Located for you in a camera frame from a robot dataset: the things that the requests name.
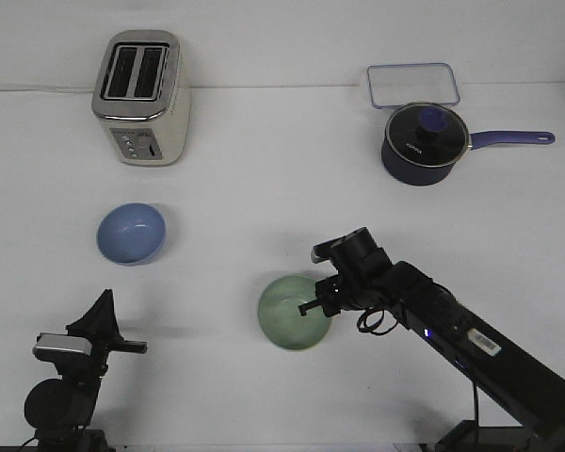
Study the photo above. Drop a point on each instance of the blue bowl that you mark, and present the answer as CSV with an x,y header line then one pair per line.
x,y
131,234

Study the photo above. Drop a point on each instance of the green bowl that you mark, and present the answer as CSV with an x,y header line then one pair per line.
x,y
279,316

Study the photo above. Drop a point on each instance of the silver two-slot toaster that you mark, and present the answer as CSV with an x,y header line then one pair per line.
x,y
142,98

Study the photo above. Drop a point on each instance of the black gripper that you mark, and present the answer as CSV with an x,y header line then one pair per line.
x,y
353,287
100,328

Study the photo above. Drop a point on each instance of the glass pot lid blue knob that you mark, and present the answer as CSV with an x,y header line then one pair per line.
x,y
427,135

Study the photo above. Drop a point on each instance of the dark blue saucepan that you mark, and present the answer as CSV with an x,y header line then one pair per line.
x,y
426,169

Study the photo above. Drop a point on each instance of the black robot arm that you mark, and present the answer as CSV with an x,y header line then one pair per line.
x,y
60,409
525,388

